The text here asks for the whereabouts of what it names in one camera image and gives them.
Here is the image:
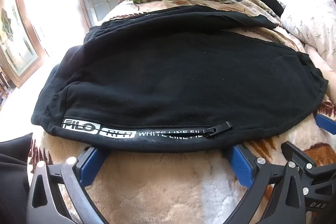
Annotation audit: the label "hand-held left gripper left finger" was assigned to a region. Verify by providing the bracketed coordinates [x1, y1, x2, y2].
[28, 145, 111, 224]

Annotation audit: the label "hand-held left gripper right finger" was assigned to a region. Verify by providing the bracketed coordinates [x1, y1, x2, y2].
[225, 144, 315, 224]

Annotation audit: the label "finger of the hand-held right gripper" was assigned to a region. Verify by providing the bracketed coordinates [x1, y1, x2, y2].
[281, 140, 315, 170]
[316, 113, 336, 133]

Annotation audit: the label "black pants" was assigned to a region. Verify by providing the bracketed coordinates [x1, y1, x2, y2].
[31, 5, 329, 153]

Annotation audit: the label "pink pillow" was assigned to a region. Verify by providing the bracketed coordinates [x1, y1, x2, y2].
[306, 46, 336, 100]

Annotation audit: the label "leaf print fleece blanket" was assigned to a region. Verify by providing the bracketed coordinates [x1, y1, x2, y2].
[26, 0, 336, 224]

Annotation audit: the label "person's black clothing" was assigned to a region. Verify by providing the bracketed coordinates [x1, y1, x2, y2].
[0, 132, 34, 224]

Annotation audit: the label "white floral pillow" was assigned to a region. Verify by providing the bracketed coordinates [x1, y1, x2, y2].
[280, 0, 336, 77]

